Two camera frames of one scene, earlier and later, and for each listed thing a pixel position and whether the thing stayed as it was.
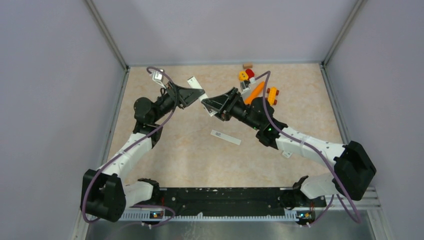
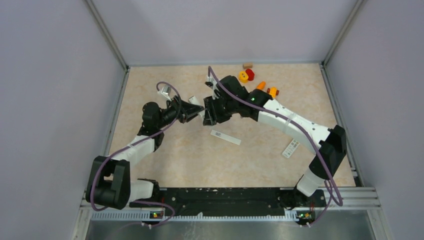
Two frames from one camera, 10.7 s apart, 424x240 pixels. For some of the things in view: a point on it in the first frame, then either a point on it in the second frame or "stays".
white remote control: [194, 83] to [193, 100]
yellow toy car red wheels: [272, 92] stays
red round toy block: [250, 73] stays
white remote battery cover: [225, 137] stays
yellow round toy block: [243, 76] stays
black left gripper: [187, 96] to [185, 111]
